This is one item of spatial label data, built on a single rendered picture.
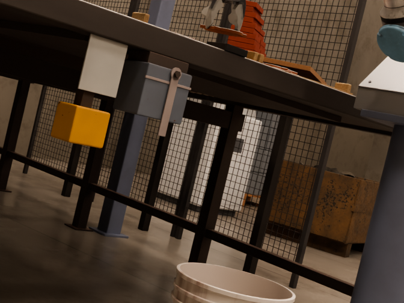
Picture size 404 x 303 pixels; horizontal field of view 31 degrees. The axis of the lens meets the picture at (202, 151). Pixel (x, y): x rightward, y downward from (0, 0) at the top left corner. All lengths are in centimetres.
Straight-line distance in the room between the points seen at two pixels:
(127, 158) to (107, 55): 255
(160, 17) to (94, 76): 258
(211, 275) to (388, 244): 48
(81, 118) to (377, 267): 93
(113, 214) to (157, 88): 254
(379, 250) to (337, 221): 364
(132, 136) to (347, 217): 215
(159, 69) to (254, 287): 65
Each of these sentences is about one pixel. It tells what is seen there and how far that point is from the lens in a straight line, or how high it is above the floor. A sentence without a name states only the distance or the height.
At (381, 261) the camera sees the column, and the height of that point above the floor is 48.
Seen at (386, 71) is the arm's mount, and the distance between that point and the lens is 214.
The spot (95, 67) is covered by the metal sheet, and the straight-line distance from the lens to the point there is 159.
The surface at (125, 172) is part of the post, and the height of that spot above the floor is 37.
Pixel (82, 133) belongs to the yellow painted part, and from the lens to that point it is 156.
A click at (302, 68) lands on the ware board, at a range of 282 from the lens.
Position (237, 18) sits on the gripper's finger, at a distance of 213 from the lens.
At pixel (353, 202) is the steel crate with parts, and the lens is 565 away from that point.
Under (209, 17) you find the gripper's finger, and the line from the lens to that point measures 207.
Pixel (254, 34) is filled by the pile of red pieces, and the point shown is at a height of 115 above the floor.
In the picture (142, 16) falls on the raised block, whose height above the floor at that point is 95.
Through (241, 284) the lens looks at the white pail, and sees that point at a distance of 196.
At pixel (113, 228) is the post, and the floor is 4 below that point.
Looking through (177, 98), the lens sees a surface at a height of 77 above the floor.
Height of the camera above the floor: 71
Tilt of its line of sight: 2 degrees down
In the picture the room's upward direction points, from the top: 13 degrees clockwise
